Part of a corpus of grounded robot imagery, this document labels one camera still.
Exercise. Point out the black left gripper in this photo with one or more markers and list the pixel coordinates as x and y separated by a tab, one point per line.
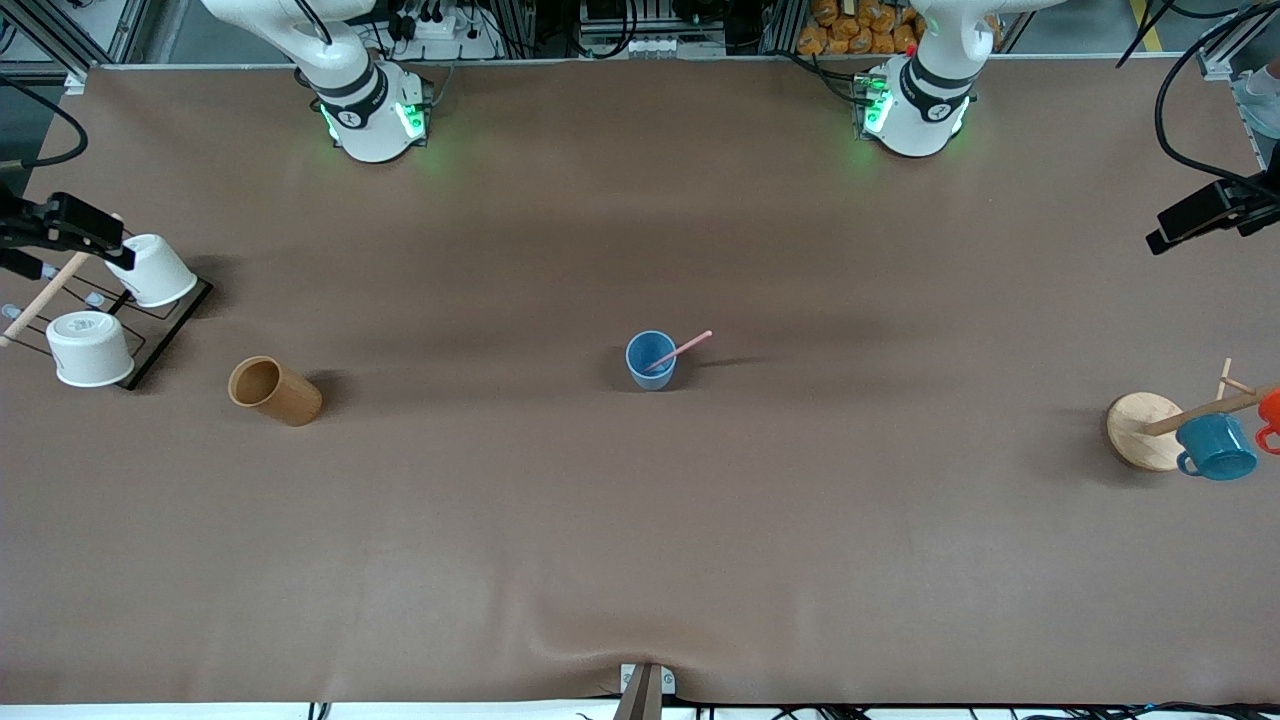
1240	201

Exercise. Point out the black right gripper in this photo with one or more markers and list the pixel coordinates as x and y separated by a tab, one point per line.
22	227

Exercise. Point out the light blue plastic cup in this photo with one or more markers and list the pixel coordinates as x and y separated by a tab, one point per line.
650	378

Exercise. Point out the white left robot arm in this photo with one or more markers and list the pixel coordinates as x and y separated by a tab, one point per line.
920	125

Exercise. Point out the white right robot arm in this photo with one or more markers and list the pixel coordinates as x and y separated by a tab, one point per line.
365	130

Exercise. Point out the white paper cup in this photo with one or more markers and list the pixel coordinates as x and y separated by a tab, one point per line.
90	350
150	270

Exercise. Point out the brown bamboo cup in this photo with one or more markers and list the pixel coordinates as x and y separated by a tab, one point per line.
295	400

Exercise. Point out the wooden mug tree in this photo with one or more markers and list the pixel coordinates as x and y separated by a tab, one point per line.
1140	425

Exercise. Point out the orange mug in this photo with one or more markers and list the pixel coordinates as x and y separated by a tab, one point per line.
1272	410

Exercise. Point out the teal enamel mug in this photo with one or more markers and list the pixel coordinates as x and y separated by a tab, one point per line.
1215	450

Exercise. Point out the orange snack bag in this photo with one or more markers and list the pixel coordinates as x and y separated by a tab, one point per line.
850	35

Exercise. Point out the white power strip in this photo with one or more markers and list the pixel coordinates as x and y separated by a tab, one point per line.
445	30

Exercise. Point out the brown table mat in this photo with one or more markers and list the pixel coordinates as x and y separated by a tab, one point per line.
640	520

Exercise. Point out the grey metal table clamp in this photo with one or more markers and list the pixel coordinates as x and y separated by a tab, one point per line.
645	695

